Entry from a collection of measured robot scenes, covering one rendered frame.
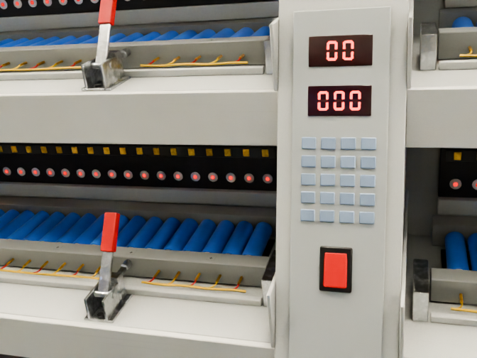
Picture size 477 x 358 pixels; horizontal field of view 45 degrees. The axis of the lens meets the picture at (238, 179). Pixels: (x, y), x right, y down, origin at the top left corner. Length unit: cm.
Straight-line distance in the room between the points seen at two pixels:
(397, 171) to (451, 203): 18
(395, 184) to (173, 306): 23
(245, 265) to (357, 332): 13
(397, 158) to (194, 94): 16
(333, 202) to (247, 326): 13
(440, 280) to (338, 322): 10
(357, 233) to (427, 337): 10
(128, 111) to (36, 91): 9
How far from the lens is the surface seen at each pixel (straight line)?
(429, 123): 44
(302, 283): 45
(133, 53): 56
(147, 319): 52
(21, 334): 58
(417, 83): 45
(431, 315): 50
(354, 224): 44
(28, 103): 54
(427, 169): 63
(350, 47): 43
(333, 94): 43
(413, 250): 59
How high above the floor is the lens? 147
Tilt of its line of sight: 4 degrees down
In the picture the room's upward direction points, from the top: straight up
